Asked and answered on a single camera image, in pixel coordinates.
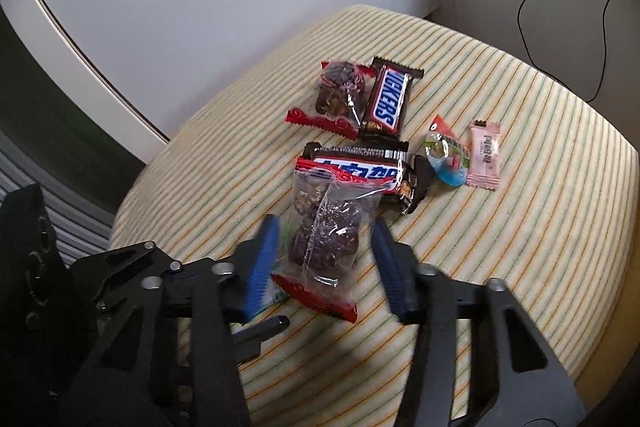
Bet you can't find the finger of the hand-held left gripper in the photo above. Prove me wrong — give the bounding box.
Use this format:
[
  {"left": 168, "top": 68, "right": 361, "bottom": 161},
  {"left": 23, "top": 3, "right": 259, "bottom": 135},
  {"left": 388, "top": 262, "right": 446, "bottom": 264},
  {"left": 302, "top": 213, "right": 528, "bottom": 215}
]
[
  {"left": 70, "top": 241, "right": 186, "bottom": 308},
  {"left": 232, "top": 316, "right": 291, "bottom": 363}
]

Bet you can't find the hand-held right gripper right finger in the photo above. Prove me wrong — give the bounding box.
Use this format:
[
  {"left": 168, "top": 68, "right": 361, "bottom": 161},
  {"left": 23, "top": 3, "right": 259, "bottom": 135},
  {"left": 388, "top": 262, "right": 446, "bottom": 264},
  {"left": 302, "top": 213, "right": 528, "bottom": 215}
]
[{"left": 370, "top": 217, "right": 587, "bottom": 427}]

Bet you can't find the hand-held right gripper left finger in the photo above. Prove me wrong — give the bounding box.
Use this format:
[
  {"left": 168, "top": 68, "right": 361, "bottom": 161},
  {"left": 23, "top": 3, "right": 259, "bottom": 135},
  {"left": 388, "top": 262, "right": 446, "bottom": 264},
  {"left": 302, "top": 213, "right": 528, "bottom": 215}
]
[{"left": 60, "top": 214, "right": 281, "bottom": 427}]

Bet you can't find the clear red-edged dried fruit packet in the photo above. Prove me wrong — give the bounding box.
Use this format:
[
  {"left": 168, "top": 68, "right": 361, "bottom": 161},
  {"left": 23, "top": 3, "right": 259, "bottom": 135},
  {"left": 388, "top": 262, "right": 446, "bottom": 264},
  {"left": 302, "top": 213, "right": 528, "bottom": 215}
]
[
  {"left": 285, "top": 59, "right": 376, "bottom": 140},
  {"left": 271, "top": 167, "right": 383, "bottom": 324}
]

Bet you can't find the brown chocolate bar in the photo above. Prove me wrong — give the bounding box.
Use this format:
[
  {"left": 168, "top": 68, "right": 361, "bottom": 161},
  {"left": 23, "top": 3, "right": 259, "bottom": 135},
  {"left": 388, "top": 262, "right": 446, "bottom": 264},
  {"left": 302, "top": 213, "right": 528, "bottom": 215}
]
[
  {"left": 300, "top": 142, "right": 436, "bottom": 215},
  {"left": 359, "top": 55, "right": 425, "bottom": 138}
]

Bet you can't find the blue green jelly candy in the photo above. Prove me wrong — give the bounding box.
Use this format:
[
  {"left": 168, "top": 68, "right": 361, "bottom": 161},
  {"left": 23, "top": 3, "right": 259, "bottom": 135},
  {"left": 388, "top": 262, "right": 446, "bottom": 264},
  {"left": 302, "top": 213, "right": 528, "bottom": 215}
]
[{"left": 424, "top": 113, "right": 473, "bottom": 188}]

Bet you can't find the pink candy packet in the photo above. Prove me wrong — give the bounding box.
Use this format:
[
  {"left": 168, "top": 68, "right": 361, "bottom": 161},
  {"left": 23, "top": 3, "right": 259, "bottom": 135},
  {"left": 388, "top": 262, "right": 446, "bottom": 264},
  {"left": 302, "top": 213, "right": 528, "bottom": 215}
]
[{"left": 466, "top": 120, "right": 502, "bottom": 192}]

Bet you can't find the black adapter cable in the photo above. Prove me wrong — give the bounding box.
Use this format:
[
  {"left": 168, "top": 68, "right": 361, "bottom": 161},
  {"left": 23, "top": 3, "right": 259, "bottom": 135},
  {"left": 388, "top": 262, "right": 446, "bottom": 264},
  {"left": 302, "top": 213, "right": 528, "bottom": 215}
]
[{"left": 517, "top": 0, "right": 598, "bottom": 104}]

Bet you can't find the black ring light cable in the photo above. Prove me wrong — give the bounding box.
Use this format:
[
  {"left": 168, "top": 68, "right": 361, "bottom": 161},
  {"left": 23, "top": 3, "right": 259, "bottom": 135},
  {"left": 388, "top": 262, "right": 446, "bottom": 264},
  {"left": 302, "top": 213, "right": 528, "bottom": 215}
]
[{"left": 592, "top": 0, "right": 617, "bottom": 104}]

